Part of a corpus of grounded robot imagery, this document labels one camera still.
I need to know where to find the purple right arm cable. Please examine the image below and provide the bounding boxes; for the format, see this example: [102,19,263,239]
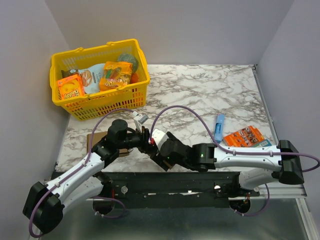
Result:
[149,105,320,217]

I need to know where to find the light blue mint pack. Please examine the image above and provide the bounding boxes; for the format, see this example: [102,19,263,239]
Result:
[252,139,272,148]

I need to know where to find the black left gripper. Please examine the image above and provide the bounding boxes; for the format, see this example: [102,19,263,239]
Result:
[117,125,160,154]

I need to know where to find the yellow plastic shopping basket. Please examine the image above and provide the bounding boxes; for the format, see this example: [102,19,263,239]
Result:
[49,38,150,121]

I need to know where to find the blue small box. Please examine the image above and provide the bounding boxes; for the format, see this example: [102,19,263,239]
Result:
[214,113,225,143]

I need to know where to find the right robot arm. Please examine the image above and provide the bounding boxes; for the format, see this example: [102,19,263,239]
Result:
[150,129,304,196]

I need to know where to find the orange small box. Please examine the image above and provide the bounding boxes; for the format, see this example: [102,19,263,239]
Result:
[223,125,265,147]

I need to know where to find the dark brown snack packet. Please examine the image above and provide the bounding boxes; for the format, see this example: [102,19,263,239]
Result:
[61,69,79,79]

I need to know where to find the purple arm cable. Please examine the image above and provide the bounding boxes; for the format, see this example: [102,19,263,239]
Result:
[149,105,320,217]
[28,108,137,238]

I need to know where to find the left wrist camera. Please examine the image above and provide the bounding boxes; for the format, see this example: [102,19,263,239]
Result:
[132,111,149,132]

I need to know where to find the folded brown cardboard box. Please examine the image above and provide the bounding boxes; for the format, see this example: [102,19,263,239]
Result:
[86,131,133,162]

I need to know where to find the black mounting base plate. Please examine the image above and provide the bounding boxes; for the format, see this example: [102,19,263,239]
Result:
[94,172,259,209]

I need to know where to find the grey green round sponge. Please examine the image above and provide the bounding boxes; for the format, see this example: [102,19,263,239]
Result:
[117,53,139,73]

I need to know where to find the brown cardboard box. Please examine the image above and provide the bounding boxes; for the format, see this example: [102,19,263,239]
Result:
[86,131,133,162]
[160,160,174,172]

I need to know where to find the orange snack box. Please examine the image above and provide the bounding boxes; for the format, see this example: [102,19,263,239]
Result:
[57,73,85,100]

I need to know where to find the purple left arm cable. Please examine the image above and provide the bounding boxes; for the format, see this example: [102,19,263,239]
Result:
[28,108,137,238]

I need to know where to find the orange round fruit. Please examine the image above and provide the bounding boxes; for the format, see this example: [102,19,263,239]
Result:
[130,72,139,84]

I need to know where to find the light blue cassava chips bag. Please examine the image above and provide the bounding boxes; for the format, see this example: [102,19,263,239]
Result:
[77,63,105,94]

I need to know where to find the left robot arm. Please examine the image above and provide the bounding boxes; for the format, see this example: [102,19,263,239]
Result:
[22,119,168,238]

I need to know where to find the yellow mango gummy bag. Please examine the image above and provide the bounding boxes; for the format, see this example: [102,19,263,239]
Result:
[99,61,133,92]

